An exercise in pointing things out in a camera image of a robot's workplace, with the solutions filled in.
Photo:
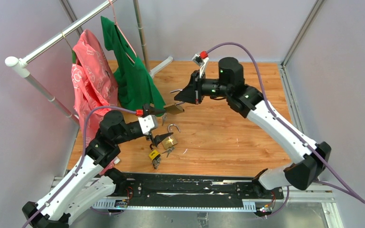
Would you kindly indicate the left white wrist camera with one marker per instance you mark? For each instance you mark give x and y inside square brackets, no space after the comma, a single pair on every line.
[148,123]

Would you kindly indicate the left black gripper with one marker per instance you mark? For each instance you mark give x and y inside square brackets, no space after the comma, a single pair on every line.
[158,138]

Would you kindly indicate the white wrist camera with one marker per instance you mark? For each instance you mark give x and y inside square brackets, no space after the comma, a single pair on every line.
[201,59]
[148,123]

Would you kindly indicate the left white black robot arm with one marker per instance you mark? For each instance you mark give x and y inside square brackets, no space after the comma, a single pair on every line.
[70,198]

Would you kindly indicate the aluminium frame rail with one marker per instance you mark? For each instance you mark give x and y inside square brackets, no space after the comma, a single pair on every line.
[283,66]

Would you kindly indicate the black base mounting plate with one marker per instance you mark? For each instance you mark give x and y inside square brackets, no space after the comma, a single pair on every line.
[178,191]

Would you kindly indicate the yellow black padlock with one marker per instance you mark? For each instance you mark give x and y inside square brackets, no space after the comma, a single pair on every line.
[154,156]

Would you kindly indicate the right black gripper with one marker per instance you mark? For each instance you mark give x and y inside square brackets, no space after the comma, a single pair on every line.
[192,92]

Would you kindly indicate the green garment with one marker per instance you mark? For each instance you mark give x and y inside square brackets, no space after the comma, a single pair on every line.
[135,85]

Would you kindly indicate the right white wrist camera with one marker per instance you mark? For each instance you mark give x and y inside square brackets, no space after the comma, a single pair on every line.
[201,59]

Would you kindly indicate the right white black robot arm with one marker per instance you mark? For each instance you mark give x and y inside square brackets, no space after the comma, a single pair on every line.
[307,156]

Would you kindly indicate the brass padlock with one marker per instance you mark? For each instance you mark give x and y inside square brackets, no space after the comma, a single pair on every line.
[170,142]
[173,109]

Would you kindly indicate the pink patterned garment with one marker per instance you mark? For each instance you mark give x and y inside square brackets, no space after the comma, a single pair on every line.
[93,80]

